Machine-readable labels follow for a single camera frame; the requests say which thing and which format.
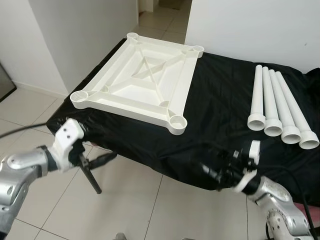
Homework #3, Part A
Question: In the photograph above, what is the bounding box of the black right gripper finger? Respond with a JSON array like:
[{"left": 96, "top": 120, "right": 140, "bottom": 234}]
[
  {"left": 200, "top": 162, "right": 223, "bottom": 183},
  {"left": 207, "top": 145, "right": 235, "bottom": 162}
]

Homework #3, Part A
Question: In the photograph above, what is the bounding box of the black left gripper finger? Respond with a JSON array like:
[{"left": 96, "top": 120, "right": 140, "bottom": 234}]
[{"left": 89, "top": 152, "right": 119, "bottom": 167}]

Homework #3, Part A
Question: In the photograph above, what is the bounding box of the white plastic children table top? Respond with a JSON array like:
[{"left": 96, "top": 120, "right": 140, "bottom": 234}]
[{"left": 69, "top": 32, "right": 205, "bottom": 136}]

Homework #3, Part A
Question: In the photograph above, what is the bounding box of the white plastic table leg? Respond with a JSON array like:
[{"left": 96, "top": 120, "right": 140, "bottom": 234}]
[
  {"left": 261, "top": 66, "right": 284, "bottom": 137},
  {"left": 269, "top": 69, "right": 302, "bottom": 145},
  {"left": 247, "top": 64, "right": 267, "bottom": 132},
  {"left": 275, "top": 71, "right": 320, "bottom": 150}
]

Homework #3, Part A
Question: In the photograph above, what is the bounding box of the black metal folding table leg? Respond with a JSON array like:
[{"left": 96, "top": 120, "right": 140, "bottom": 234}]
[{"left": 79, "top": 152, "right": 103, "bottom": 195}]

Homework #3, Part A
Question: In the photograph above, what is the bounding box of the black cloth table cover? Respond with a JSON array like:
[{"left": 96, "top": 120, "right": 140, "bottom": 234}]
[{"left": 46, "top": 39, "right": 320, "bottom": 207}]

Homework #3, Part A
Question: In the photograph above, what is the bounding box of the pink round stool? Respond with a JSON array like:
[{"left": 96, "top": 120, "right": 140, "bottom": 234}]
[{"left": 292, "top": 202, "right": 320, "bottom": 214}]

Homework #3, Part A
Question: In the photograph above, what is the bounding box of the dark grey appliance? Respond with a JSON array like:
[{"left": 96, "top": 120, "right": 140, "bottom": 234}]
[{"left": 0, "top": 62, "right": 17, "bottom": 103}]

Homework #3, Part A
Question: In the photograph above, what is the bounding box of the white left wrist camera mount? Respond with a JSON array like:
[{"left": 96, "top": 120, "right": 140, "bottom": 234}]
[{"left": 52, "top": 118, "right": 85, "bottom": 173}]

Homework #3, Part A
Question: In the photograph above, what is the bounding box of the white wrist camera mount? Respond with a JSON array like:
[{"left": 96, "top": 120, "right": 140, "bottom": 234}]
[
  {"left": 232, "top": 140, "right": 262, "bottom": 194},
  {"left": 52, "top": 118, "right": 85, "bottom": 173}
]

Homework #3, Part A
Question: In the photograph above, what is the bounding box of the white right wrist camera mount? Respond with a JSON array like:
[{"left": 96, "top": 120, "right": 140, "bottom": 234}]
[{"left": 232, "top": 140, "right": 262, "bottom": 194}]

